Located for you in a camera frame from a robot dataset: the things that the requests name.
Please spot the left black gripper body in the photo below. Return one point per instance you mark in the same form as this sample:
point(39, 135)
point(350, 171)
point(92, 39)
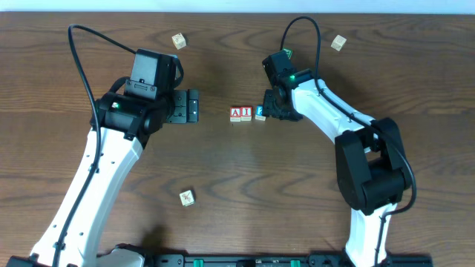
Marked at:
point(186, 106)

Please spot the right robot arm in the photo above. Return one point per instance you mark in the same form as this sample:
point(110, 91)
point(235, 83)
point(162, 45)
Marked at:
point(371, 167)

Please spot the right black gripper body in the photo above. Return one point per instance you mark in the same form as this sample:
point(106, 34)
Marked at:
point(271, 104)

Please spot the green letter wooden block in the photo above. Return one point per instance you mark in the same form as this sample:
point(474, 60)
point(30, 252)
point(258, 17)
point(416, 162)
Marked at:
point(288, 52)

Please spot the wooden block near base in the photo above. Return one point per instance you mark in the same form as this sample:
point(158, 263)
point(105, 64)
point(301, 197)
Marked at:
point(187, 198)

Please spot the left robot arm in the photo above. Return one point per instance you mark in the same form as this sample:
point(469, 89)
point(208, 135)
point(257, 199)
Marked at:
point(134, 108)

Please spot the plain wooden block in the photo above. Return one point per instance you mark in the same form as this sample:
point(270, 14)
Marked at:
point(338, 42)
point(179, 41)

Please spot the red letter I block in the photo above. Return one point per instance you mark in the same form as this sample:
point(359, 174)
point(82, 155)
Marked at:
point(246, 113)

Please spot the red letter A block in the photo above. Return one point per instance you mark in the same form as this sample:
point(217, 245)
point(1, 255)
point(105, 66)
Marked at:
point(235, 115)

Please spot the blue number 2 block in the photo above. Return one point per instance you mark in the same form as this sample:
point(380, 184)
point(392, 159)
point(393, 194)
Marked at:
point(259, 113)

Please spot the plain wooden block far right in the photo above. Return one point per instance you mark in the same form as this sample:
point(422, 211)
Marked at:
point(338, 42)

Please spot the plain wooden block far left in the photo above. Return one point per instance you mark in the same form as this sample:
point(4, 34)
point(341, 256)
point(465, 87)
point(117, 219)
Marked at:
point(179, 41)

